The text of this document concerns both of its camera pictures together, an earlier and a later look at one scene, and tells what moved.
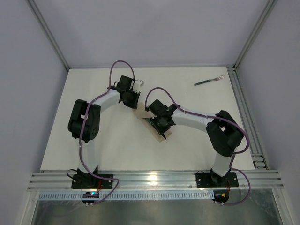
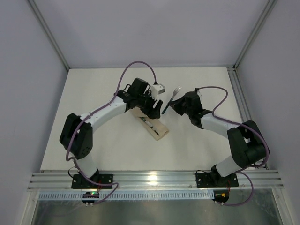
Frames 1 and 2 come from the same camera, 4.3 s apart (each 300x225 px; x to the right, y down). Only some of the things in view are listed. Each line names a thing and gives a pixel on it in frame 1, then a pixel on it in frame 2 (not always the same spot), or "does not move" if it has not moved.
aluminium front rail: (154, 181) does not move
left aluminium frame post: (55, 44) does not move
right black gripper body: (158, 126) to (181, 104)
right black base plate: (212, 179) does not move
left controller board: (91, 194) does not move
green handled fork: (221, 77) to (177, 89)
